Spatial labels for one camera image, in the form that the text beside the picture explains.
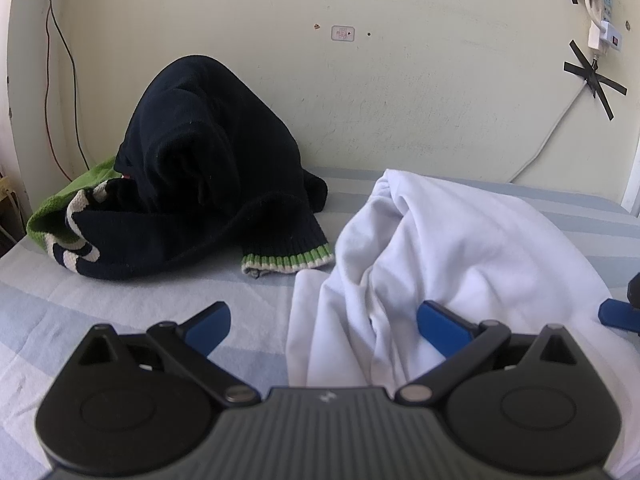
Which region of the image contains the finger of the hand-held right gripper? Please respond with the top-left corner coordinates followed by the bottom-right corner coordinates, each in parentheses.
top-left (598, 272), bottom-right (640, 333)

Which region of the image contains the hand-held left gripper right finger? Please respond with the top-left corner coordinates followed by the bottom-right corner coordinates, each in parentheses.
top-left (395, 301), bottom-right (582, 405)

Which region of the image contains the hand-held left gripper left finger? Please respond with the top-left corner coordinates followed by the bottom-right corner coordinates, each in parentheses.
top-left (74, 301), bottom-right (262, 407)

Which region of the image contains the white garment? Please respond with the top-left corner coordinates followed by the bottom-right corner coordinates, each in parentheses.
top-left (286, 169), bottom-right (640, 480)

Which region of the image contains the navy knitted sweater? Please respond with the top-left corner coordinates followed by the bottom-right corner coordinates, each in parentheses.
top-left (47, 55), bottom-right (336, 281)

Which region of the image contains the striped bed sheet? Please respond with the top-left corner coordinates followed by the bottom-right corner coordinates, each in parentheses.
top-left (0, 165), bottom-right (640, 480)

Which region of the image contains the green knitted garment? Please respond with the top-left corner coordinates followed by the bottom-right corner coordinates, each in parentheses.
top-left (27, 156), bottom-right (123, 256)

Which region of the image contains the white power strip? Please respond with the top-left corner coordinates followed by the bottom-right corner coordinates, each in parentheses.
top-left (587, 0), bottom-right (626, 53)

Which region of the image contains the grey power cable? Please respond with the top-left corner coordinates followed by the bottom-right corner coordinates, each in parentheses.
top-left (507, 50), bottom-right (601, 183)

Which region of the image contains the dark wall wire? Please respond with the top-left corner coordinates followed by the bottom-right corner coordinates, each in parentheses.
top-left (49, 10), bottom-right (91, 172)

